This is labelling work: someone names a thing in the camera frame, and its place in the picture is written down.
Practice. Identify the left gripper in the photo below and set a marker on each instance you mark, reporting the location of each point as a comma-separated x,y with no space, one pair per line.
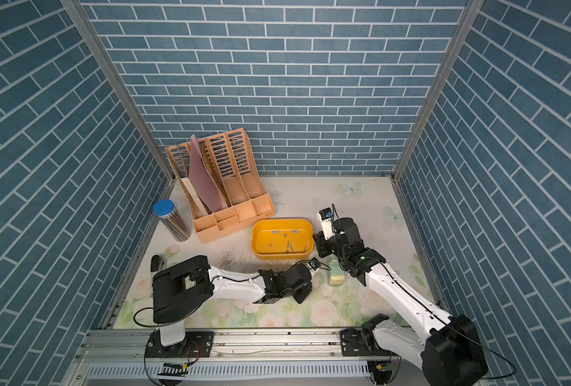
305,293

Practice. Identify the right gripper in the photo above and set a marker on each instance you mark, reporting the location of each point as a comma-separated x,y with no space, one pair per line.
321,243

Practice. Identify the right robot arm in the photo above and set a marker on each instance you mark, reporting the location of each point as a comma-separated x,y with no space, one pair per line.
411,309

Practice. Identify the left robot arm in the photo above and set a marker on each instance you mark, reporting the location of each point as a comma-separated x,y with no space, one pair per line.
181,290

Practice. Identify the green eraser box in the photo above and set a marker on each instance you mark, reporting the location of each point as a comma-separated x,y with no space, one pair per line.
336,274

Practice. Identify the yellow plastic storage box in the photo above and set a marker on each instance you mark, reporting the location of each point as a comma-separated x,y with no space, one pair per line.
282,239

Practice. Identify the beige file book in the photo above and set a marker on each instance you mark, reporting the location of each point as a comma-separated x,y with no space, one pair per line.
202,212

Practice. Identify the black silver stapler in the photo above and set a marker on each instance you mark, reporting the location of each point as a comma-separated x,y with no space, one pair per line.
157,264

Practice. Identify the peach desk file organizer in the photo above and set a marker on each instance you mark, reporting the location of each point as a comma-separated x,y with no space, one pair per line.
229,160

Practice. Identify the purple folder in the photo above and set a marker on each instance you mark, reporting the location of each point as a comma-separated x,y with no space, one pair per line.
204,185

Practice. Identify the blue-lid pencil tube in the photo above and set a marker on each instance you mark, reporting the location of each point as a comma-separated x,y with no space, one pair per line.
168,214

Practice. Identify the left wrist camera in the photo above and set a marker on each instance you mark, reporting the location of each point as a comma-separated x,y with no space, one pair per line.
317,265

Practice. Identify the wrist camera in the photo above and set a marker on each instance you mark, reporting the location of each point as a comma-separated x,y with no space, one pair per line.
326,218
317,265

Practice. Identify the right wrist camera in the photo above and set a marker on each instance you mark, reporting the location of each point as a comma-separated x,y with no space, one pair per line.
326,218

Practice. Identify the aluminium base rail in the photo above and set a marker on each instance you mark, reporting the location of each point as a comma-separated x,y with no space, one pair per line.
272,356

